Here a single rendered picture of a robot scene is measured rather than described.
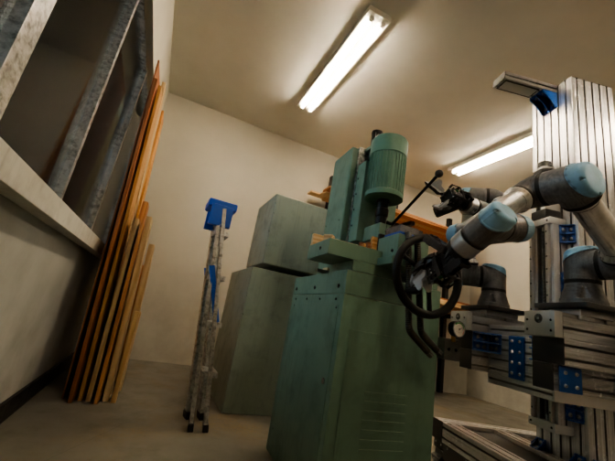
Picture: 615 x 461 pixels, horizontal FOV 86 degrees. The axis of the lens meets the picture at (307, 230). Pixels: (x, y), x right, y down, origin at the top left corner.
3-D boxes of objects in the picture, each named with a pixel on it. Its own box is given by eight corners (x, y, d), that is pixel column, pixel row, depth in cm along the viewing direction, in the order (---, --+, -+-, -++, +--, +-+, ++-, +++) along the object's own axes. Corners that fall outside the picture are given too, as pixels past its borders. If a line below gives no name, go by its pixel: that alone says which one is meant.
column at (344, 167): (332, 279, 158) (351, 145, 176) (314, 282, 178) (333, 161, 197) (372, 288, 165) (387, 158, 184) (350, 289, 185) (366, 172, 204)
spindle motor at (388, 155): (377, 189, 144) (385, 127, 152) (357, 200, 160) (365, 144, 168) (411, 200, 150) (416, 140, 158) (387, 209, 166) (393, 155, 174)
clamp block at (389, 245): (395, 255, 120) (398, 231, 123) (375, 260, 133) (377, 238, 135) (428, 264, 125) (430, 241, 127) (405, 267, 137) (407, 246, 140)
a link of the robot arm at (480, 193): (482, 289, 175) (490, 186, 176) (451, 284, 180) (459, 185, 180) (478, 286, 186) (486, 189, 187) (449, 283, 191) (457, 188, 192)
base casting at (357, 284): (343, 293, 120) (346, 268, 123) (292, 294, 173) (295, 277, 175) (440, 314, 135) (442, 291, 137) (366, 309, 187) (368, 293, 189)
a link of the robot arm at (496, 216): (527, 223, 79) (506, 221, 75) (491, 251, 86) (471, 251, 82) (507, 200, 84) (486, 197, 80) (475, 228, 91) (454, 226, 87)
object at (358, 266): (351, 270, 123) (353, 259, 125) (328, 273, 143) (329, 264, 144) (437, 290, 136) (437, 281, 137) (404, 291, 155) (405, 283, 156)
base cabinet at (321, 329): (310, 525, 101) (342, 293, 120) (264, 447, 154) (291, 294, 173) (428, 521, 116) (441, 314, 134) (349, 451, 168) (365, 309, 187)
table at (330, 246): (339, 249, 112) (340, 232, 114) (306, 259, 140) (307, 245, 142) (474, 284, 131) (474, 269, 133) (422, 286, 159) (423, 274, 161)
